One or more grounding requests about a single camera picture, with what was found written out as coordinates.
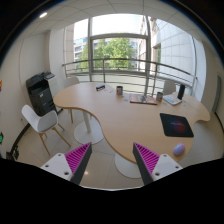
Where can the metal window railing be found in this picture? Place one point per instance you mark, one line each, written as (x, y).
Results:
(134, 75)

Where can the white chair behind table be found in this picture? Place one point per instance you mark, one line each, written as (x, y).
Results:
(71, 81)

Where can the white chair at far right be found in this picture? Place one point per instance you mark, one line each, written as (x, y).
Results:
(169, 87)

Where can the wooden curved table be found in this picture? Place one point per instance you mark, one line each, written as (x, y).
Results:
(124, 123)

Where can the white chair with wooden legs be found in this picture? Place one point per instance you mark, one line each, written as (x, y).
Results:
(41, 124)

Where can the small black box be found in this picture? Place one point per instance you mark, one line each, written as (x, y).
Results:
(100, 87)

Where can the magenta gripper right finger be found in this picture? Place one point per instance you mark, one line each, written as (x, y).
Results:
(153, 166)

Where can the lilac computer mouse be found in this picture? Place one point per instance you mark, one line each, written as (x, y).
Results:
(179, 149)

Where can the black speaker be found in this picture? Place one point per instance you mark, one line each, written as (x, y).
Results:
(181, 92)

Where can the white blue notebook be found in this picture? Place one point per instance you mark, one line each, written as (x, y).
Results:
(171, 99)

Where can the black office printer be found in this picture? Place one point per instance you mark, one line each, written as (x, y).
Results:
(40, 94)

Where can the grey mug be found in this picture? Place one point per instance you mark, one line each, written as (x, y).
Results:
(119, 90)

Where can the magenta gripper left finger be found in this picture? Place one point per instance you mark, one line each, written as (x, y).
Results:
(70, 166)

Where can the dark cup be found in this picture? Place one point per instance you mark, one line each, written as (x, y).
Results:
(159, 96)

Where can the black mouse pad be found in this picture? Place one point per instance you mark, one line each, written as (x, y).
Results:
(175, 126)

